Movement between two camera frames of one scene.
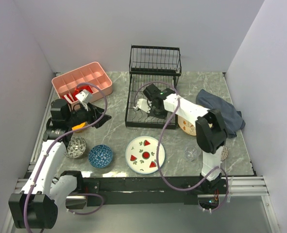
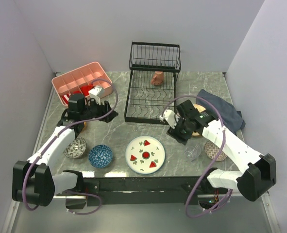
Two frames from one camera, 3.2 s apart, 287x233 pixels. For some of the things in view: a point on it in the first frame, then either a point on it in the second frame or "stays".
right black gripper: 162,116 to 175,133
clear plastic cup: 192,152 stays
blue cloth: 232,120 stays
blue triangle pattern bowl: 100,156 stays
